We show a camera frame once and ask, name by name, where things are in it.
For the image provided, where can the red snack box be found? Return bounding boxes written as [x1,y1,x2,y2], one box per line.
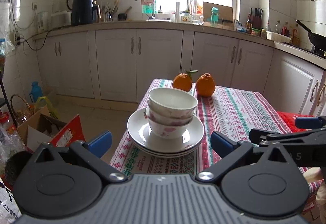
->
[277,111,313,132]

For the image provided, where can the right gloved hand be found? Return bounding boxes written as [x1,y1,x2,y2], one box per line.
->
[303,167,324,183]

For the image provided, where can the white kitchen cabinets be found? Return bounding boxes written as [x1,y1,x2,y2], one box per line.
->
[35,29,325,115]

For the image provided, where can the white floral bowl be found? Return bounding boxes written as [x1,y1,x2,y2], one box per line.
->
[148,88,198,119]
[145,107,194,126]
[148,118,192,139]

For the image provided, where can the dark sauce bottle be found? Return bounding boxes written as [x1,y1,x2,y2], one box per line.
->
[246,14,252,34]

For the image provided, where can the cardboard box on floor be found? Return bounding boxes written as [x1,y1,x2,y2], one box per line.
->
[17,106,85,152]

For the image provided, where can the black wok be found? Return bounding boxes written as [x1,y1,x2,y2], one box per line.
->
[296,20,326,58]

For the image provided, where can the teal bottle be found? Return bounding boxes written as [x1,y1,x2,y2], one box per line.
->
[210,7,219,27]

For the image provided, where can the orange fruit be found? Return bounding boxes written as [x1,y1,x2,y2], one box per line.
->
[196,73,216,97]
[172,73,192,92]

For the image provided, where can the top white plate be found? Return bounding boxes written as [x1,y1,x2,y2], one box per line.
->
[127,108,204,154]

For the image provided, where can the white plate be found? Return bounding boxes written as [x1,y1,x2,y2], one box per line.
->
[127,108,204,154]
[132,140,200,158]

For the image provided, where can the knife block with knives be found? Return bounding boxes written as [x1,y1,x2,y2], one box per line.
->
[250,8,263,30]

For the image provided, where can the lower white plate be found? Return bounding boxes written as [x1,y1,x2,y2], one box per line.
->
[132,140,200,158]

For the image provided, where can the black electric kettle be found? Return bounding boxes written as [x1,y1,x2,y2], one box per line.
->
[66,0,101,26]

